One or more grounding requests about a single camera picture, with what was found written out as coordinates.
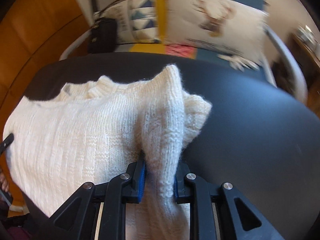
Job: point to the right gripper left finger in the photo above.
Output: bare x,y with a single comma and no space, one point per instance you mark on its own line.
99,208

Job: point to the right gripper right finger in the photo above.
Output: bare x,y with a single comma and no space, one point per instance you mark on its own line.
219,212

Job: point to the cream knitted sweater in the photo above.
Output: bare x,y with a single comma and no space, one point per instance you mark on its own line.
93,131

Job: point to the person left hand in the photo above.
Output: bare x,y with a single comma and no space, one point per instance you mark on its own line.
4,183

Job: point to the black handbag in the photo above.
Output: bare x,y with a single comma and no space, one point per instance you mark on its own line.
103,36

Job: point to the white glove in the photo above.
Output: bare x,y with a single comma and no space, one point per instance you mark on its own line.
239,63

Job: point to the wooden side table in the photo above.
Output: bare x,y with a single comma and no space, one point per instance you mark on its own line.
309,65

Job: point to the pink knitted cloth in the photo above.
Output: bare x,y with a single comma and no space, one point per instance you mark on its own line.
180,51

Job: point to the triangle pattern cushion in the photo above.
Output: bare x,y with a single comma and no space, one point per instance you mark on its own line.
136,19

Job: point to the grey yellow blue sofa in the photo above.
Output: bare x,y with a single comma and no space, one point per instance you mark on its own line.
298,90

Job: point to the deer print cushion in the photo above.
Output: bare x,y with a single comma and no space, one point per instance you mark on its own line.
226,26

